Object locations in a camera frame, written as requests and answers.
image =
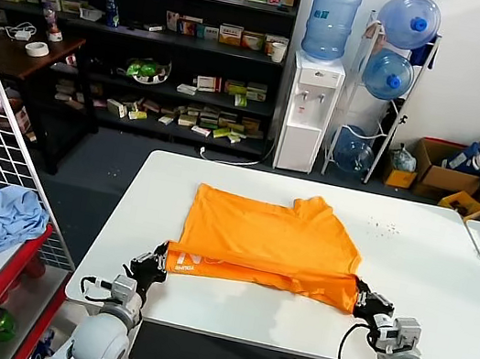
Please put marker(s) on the light blue garment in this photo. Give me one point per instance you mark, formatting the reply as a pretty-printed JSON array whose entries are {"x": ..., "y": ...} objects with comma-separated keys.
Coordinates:
[{"x": 4, "y": 222}]

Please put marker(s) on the pink drink bottle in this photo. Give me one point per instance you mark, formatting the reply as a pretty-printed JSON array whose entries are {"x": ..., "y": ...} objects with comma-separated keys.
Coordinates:
[{"x": 51, "y": 23}]

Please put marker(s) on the flat white medicine box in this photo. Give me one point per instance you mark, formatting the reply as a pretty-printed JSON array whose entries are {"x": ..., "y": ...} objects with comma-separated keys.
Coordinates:
[{"x": 187, "y": 89}]

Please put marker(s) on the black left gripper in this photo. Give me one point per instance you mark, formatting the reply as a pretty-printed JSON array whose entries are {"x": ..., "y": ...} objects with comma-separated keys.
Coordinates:
[{"x": 144, "y": 275}]

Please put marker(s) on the white metal jug rack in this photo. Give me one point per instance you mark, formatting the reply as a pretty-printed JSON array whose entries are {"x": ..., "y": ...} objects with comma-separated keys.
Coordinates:
[{"x": 375, "y": 164}]

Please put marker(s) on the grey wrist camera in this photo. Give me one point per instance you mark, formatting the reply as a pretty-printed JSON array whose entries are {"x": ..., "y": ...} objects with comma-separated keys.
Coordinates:
[
  {"x": 123, "y": 289},
  {"x": 403, "y": 335}
]

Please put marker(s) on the dark blue cloth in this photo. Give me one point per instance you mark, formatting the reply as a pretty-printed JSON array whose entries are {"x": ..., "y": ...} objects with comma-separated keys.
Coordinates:
[{"x": 425, "y": 54}]

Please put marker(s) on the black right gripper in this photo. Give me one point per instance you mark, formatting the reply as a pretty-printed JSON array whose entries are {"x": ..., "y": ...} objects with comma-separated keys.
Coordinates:
[{"x": 371, "y": 316}]

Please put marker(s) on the white tape roll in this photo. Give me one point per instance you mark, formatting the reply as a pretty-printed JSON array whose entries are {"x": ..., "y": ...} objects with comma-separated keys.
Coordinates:
[{"x": 30, "y": 50}]

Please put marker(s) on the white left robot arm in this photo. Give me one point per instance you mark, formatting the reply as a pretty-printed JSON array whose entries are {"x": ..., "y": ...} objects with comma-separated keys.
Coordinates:
[{"x": 100, "y": 341}]

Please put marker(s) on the small yellow box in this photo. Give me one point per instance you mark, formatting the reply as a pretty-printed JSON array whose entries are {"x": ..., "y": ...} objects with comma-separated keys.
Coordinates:
[{"x": 398, "y": 178}]

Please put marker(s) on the pink white medicine box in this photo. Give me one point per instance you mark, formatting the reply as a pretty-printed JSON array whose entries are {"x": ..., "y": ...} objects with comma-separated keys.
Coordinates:
[{"x": 172, "y": 21}]

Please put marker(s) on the black shelving unit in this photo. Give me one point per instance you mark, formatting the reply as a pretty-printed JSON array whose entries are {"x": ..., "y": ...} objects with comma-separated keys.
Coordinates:
[{"x": 225, "y": 50}]

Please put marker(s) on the blue plastic bottle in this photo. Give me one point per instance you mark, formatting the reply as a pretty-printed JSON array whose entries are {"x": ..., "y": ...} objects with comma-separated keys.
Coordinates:
[{"x": 112, "y": 15}]

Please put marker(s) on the open cardboard box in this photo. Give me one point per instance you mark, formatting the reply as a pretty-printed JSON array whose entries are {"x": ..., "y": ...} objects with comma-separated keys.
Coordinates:
[{"x": 449, "y": 179}]

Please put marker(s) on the flat green medicine box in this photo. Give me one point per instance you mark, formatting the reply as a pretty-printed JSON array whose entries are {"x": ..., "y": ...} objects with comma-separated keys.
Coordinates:
[{"x": 223, "y": 134}]

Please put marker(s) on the brown wooden table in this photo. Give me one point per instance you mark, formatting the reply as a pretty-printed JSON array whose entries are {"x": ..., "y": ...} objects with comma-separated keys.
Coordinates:
[{"x": 19, "y": 57}]

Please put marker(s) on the open white box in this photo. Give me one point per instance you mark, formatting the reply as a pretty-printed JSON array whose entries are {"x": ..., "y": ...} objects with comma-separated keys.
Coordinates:
[{"x": 90, "y": 13}]

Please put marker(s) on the orange white medicine box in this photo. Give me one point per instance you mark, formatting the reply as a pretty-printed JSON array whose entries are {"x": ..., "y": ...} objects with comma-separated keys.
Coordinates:
[{"x": 231, "y": 35}]

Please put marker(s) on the yellow plastic bin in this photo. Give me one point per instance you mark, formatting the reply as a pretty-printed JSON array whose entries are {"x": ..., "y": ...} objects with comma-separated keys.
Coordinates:
[{"x": 455, "y": 201}]

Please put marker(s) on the labelled blue water jug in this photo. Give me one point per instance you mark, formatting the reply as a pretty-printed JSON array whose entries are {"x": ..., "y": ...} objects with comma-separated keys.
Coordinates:
[{"x": 329, "y": 28}]

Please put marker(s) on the orange t-shirt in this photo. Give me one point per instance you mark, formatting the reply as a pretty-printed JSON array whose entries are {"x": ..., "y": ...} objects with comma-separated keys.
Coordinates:
[{"x": 267, "y": 235}]

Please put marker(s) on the blue printed package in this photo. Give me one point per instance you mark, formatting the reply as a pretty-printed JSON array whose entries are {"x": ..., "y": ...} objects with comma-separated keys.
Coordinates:
[{"x": 47, "y": 348}]

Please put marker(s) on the white water dispenser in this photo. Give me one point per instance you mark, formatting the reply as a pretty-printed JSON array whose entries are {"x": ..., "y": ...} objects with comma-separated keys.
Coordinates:
[{"x": 297, "y": 143}]

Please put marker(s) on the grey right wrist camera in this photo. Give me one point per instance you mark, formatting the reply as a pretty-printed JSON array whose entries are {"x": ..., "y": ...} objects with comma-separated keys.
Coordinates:
[{"x": 403, "y": 335}]

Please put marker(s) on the small green medicine box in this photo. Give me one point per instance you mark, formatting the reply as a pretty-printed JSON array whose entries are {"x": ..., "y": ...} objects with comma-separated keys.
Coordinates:
[{"x": 241, "y": 101}]

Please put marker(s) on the white paper cup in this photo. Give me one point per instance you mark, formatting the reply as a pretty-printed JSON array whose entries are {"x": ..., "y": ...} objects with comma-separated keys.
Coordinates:
[{"x": 278, "y": 53}]

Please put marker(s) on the bowl with green packets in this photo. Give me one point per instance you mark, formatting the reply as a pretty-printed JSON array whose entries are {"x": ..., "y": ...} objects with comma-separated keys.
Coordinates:
[{"x": 145, "y": 70}]

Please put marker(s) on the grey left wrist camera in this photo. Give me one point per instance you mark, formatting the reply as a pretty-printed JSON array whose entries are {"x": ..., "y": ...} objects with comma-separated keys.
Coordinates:
[{"x": 123, "y": 289}]

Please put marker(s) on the grey plastic bag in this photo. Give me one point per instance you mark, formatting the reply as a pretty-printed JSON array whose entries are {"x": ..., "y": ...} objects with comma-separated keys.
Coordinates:
[{"x": 404, "y": 158}]

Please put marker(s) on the blue white pack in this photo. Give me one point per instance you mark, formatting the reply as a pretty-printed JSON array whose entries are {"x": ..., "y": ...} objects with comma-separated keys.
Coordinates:
[{"x": 469, "y": 157}]

